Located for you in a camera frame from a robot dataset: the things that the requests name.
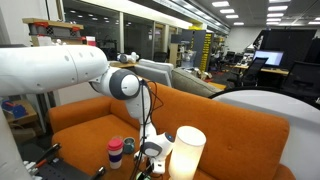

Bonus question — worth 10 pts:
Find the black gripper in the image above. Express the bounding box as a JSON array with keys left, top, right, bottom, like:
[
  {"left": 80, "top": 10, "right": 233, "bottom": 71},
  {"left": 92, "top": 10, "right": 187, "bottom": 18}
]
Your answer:
[{"left": 143, "top": 165, "right": 157, "bottom": 179}]

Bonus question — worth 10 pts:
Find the white cup with pink lid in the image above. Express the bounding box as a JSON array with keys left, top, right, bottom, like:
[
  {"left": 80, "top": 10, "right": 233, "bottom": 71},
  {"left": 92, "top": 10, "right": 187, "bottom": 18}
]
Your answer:
[{"left": 106, "top": 138, "right": 124, "bottom": 170}]

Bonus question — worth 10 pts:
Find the orange fabric couch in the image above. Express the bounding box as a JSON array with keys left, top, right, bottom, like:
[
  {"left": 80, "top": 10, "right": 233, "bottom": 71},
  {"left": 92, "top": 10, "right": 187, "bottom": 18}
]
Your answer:
[{"left": 48, "top": 79, "right": 296, "bottom": 180}]

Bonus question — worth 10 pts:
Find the white glowing table lamp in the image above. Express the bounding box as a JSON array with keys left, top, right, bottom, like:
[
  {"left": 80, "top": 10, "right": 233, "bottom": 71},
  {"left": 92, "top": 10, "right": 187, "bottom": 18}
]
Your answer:
[{"left": 168, "top": 125, "right": 207, "bottom": 180}]

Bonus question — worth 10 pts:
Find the white grey chair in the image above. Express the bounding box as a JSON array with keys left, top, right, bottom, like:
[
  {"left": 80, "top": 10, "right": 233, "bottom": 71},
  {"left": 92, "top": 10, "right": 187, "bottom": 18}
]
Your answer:
[
  {"left": 138, "top": 58, "right": 175, "bottom": 80},
  {"left": 134, "top": 64, "right": 173, "bottom": 88}
]

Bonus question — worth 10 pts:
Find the grey fabric sofa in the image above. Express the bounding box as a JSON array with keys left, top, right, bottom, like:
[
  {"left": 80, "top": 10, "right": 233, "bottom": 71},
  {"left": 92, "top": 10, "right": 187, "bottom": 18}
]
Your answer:
[{"left": 171, "top": 67, "right": 223, "bottom": 98}]

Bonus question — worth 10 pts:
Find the black tool with orange tip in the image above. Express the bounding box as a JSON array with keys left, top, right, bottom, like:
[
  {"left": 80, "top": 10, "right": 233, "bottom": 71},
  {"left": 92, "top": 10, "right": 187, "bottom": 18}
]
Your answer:
[{"left": 32, "top": 142, "right": 63, "bottom": 168}]

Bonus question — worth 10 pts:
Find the white metal cabinet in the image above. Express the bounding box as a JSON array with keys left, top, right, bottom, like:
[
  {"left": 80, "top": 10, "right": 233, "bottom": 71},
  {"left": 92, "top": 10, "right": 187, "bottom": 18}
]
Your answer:
[{"left": 49, "top": 81, "right": 113, "bottom": 108}]

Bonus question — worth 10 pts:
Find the white grey robot figure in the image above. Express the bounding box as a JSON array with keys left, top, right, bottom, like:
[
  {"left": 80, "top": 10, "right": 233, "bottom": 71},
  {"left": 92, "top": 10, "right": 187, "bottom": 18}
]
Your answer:
[{"left": 116, "top": 51, "right": 140, "bottom": 65}]

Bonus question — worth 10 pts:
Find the yellow storage rack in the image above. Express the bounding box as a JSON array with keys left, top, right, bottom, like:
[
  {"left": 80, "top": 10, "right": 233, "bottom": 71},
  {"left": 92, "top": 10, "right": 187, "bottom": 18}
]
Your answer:
[{"left": 199, "top": 32, "right": 213, "bottom": 72}]

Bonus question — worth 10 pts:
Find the wooden side table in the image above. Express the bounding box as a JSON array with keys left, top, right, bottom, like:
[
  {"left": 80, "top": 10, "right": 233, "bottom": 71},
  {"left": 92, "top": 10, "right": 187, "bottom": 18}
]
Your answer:
[{"left": 0, "top": 98, "right": 38, "bottom": 128}]

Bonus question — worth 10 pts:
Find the small red white box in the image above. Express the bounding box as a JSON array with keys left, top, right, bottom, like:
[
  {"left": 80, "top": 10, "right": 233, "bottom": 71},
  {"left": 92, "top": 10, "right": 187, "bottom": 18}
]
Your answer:
[{"left": 85, "top": 35, "right": 97, "bottom": 47}]

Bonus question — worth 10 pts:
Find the black mesh office chair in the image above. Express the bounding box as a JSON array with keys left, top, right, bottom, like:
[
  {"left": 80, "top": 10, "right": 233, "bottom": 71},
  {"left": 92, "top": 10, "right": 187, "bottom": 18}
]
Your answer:
[
  {"left": 228, "top": 57, "right": 269, "bottom": 88},
  {"left": 281, "top": 60, "right": 320, "bottom": 98}
]

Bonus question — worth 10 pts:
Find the white round table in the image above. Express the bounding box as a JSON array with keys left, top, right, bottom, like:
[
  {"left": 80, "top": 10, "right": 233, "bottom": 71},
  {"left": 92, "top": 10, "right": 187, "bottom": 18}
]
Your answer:
[{"left": 209, "top": 85, "right": 320, "bottom": 180}]

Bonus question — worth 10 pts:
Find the blue plastic object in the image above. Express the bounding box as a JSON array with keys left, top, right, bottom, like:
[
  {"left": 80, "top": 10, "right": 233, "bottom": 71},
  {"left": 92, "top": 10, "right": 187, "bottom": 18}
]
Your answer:
[{"left": 1, "top": 100, "right": 30, "bottom": 119}]

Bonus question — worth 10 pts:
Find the wooden office desk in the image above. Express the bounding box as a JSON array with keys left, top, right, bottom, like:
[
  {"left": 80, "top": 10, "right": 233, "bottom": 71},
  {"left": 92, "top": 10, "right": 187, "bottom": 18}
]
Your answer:
[{"left": 233, "top": 64, "right": 290, "bottom": 76}]

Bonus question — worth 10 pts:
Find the lit computer monitor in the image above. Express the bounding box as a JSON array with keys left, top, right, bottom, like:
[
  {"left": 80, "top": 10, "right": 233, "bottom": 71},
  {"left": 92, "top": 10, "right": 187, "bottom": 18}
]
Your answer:
[{"left": 253, "top": 49, "right": 285, "bottom": 67}]

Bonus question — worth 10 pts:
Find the wooden shelf with black crate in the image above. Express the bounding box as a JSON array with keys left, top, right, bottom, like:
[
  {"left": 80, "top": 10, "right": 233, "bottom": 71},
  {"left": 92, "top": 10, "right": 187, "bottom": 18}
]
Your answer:
[{"left": 22, "top": 17, "right": 85, "bottom": 46}]

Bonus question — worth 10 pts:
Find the black partition panel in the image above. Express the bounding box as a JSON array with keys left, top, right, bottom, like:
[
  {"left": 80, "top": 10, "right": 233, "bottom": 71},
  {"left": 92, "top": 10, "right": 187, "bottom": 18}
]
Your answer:
[{"left": 254, "top": 29, "right": 318, "bottom": 71}]

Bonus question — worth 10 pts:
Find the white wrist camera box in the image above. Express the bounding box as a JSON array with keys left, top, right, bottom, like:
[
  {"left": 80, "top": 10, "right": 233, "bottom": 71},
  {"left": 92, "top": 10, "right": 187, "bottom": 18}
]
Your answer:
[{"left": 151, "top": 159, "right": 167, "bottom": 175}]

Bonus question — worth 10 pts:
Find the black clamp handle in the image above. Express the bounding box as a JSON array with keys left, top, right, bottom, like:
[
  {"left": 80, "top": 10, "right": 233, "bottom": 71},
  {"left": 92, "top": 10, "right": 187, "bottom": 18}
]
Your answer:
[{"left": 90, "top": 166, "right": 108, "bottom": 180}]

